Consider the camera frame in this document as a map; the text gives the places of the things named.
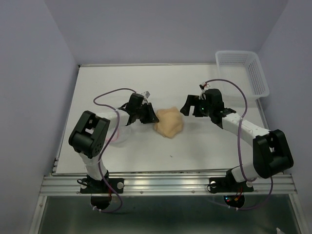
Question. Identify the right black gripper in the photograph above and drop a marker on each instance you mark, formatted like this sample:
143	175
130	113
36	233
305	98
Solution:
192	100

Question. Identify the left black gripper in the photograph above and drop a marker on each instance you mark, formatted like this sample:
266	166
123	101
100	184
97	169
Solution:
151	117

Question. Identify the white mesh laundry bag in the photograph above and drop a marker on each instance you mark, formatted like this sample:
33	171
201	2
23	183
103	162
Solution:
121	135

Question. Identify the beige bra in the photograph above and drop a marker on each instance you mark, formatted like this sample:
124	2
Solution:
170	122

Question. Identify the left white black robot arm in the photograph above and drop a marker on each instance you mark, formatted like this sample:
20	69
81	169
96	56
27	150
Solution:
93	132

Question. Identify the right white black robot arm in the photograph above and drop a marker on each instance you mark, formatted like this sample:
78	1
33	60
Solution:
271	152

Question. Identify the white plastic basket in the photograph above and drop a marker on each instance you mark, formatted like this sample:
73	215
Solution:
244	69

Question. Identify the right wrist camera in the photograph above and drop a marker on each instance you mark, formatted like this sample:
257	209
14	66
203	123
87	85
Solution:
204	86

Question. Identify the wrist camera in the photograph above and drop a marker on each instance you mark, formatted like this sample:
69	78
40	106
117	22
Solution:
204	86
146	94

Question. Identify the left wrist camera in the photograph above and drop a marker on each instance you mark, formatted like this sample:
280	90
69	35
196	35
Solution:
146	94

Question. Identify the aluminium frame rail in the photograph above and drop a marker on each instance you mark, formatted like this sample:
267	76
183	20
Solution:
170	184

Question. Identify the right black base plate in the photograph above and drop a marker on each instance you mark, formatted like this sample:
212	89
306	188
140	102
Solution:
224	185

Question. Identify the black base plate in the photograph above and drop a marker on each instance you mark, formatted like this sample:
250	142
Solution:
91	186
224	185

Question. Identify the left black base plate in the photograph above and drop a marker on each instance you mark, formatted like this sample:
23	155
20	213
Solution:
91	186

